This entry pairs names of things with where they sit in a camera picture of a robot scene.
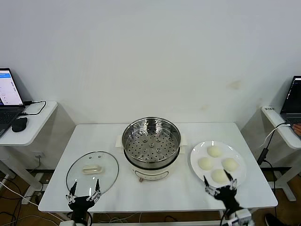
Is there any stainless steel steamer basket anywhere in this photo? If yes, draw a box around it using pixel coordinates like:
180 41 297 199
121 116 182 165

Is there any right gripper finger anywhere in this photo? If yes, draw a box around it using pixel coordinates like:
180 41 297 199
222 169 238 193
203 175 221 197

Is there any black shoe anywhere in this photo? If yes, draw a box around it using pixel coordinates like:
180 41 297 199
265 213 283 226

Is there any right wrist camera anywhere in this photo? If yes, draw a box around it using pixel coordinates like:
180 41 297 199
235 208 252 224

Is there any round glass lid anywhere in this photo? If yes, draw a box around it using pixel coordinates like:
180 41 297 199
66 151 119 199

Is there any white round plate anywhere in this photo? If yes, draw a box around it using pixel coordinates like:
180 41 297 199
190 140 247 190

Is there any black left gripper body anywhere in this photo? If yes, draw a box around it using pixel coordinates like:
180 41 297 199
68 195 95 216

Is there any white steamed baozi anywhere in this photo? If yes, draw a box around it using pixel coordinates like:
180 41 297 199
211 169 229 183
222 157 239 171
206 145 223 158
198 157 214 170

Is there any white cable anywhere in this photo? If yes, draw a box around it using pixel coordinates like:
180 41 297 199
258 122 291 148

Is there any laptop with dark screen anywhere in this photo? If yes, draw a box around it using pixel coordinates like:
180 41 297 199
280 75 301 132

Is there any white power strip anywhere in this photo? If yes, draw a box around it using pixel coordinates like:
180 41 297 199
21 195 36 205

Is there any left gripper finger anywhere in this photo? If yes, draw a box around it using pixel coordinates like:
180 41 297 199
65 181 78 204
86 178 102 202

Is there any white side table with label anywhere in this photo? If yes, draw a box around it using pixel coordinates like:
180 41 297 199
261 105 301 202

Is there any black computer mouse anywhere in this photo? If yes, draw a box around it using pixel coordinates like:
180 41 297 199
11 117 28 132

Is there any black laptop charger cable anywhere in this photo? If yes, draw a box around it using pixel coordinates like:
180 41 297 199
20 100 47 116

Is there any laptop with bright screen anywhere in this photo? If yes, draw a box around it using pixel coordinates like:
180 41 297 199
0 67 26 138

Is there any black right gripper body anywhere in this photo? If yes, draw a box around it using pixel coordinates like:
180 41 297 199
215 185 244 214

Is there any steel steamer pot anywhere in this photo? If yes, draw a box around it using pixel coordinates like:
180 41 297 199
115 134 189 183

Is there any white side table with mouse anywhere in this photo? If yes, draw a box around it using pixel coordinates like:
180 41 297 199
0 101 58 196

